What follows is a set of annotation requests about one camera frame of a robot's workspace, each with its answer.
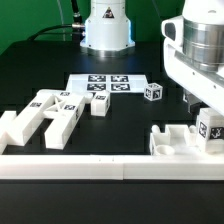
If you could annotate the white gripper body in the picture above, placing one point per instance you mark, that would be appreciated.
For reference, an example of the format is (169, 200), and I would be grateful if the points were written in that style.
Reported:
(194, 58)

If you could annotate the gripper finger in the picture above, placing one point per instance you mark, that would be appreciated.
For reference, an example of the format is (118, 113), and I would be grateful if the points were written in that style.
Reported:
(193, 103)

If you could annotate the white chair seat part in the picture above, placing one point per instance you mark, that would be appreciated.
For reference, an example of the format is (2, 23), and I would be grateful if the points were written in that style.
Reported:
(175, 140)

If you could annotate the white chair back part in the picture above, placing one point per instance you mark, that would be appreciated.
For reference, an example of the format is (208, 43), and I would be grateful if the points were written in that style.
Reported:
(63, 108)

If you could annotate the white chair side bar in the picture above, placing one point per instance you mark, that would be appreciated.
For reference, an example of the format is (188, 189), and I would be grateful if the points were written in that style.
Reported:
(5, 122)

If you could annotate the white tagged cube far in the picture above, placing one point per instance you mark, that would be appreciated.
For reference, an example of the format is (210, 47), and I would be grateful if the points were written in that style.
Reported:
(185, 95)

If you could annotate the white tagged cube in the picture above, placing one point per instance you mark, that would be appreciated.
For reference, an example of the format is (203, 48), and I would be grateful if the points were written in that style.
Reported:
(185, 95)
(153, 91)

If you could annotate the white tagged cube near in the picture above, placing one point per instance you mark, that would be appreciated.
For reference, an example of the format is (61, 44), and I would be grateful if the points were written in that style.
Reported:
(153, 91)

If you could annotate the white U-shaped fence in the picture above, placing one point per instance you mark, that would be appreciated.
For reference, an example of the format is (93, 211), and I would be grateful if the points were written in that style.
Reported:
(175, 167)

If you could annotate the white base tag plate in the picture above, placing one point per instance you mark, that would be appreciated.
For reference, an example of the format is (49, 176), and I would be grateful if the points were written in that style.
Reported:
(114, 83)

